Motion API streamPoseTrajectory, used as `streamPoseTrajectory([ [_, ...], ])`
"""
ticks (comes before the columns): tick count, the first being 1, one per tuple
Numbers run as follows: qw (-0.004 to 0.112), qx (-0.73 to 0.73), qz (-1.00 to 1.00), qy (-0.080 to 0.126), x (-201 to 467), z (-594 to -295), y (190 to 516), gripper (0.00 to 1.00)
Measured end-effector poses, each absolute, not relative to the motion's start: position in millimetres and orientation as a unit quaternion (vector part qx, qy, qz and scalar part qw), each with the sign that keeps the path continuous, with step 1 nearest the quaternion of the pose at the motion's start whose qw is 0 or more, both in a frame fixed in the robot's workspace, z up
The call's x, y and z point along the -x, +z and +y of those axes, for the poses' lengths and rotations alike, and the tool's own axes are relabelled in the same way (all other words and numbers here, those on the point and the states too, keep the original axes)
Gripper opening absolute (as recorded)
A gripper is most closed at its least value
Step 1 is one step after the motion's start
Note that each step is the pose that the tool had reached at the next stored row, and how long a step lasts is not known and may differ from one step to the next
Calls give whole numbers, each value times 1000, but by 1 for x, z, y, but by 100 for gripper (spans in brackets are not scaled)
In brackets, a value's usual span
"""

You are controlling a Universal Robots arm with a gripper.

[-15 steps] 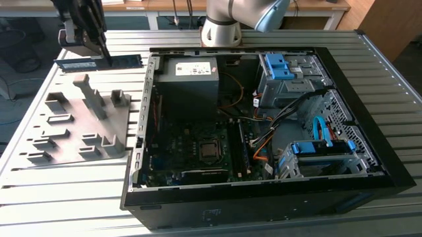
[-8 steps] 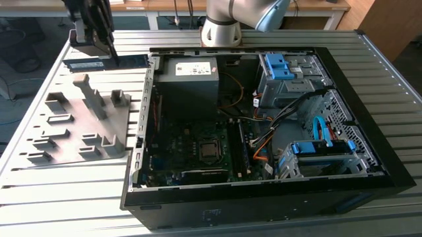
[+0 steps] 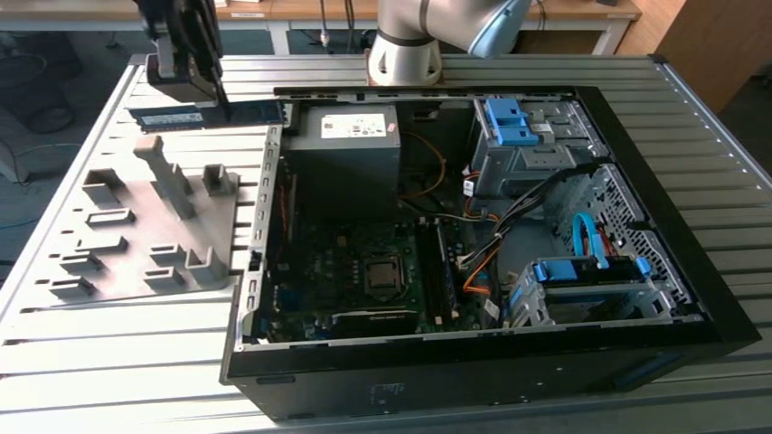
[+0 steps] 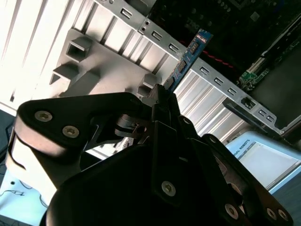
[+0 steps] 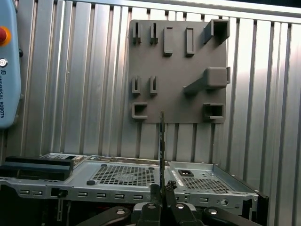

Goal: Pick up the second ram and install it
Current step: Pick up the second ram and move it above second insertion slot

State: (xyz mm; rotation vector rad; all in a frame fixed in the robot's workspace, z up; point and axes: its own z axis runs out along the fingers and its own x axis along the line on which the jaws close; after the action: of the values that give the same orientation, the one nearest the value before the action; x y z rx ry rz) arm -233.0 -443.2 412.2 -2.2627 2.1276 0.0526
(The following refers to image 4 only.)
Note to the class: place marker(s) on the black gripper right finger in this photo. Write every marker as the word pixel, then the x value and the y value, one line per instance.
pixel 211 153

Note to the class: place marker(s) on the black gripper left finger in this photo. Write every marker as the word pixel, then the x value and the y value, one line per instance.
pixel 70 113

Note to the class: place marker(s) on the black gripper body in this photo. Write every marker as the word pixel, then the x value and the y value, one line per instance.
pixel 105 200

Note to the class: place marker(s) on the blue RAM stick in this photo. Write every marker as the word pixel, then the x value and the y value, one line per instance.
pixel 188 58

